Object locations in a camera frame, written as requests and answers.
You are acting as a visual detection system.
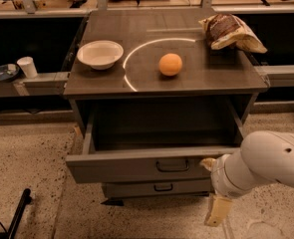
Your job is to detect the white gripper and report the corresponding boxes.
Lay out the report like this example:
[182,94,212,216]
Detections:
[199,152,253,227]

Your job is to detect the grey top drawer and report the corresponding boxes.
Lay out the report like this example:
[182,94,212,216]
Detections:
[65,107,250,185]

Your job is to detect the grey drawer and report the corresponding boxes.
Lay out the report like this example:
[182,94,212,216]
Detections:
[102,178,212,199]
[65,107,250,185]

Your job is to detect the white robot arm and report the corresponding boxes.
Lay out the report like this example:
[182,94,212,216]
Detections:
[200,130,294,227]

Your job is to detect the grey bottom drawer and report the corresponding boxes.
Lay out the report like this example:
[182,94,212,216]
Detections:
[102,178,212,199]

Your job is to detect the grey drawer cabinet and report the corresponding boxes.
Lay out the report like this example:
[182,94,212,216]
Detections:
[62,7,270,207]

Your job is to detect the orange fruit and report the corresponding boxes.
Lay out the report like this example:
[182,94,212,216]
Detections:
[158,53,182,77]

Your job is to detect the brown chip bag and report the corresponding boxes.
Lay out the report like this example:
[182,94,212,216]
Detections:
[199,14,267,54]

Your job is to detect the white bowl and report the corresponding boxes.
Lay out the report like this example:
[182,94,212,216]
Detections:
[77,40,124,70]

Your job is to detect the black stand leg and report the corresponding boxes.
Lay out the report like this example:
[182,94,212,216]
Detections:
[0,188,32,239]

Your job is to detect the white paper cup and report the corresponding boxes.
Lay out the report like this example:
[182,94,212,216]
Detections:
[17,57,38,79]

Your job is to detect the dark round plate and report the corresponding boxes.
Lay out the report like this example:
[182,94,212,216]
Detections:
[0,64,20,83]

